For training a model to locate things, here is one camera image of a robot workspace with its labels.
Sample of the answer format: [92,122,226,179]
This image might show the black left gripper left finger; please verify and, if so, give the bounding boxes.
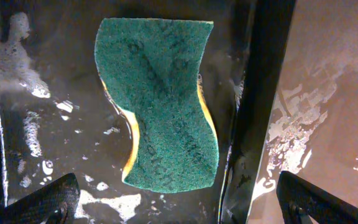
[0,173,80,224]

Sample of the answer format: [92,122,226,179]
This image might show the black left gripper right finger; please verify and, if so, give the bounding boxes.
[276,171,358,224]

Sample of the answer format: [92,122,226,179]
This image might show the green and yellow sponge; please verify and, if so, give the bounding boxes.
[94,18,219,194]

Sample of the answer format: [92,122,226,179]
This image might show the brown serving tray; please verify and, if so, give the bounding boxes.
[248,0,358,223]

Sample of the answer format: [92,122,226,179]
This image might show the black rectangular water tray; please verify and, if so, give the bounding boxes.
[0,1,295,223]

